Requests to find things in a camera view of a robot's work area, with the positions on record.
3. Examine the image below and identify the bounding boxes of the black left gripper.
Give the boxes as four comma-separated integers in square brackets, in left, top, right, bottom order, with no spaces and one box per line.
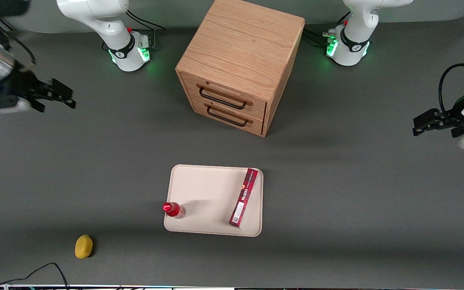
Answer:
[412,91,464,139]

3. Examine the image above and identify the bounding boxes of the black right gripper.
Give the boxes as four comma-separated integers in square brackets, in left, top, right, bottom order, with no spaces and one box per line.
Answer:
[0,72,76,113]

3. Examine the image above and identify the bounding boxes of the red ketchup bottle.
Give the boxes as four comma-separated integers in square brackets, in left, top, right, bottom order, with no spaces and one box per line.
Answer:
[162,202,186,219]

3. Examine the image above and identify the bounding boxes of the beige rectangular tray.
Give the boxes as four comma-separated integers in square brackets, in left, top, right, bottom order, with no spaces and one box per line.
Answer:
[164,164,264,237]

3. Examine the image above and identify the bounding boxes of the yellow lemon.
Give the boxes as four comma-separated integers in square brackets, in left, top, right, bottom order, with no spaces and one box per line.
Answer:
[75,235,93,259]

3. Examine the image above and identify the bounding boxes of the wooden two-drawer cabinet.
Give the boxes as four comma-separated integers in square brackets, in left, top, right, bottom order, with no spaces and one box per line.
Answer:
[175,0,306,138]

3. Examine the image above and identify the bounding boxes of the long red printed carton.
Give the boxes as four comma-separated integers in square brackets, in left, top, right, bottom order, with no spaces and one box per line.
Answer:
[228,168,259,229]

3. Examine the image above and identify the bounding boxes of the black right arm base cables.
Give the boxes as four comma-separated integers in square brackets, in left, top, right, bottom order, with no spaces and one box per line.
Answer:
[125,10,166,51]

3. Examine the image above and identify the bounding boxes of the black arm base cables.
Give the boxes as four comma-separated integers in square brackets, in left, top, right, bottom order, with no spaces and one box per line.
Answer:
[304,12,349,49]
[125,10,166,51]

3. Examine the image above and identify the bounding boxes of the black left arm base cables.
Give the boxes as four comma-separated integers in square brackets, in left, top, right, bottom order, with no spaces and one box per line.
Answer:
[304,12,349,49]

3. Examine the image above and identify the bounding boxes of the thin black table cable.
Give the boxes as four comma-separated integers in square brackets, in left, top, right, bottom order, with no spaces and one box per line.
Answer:
[0,263,71,290]

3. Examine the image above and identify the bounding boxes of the black drawer handle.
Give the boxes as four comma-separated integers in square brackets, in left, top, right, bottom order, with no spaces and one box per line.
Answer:
[199,86,249,110]
[207,104,249,127]

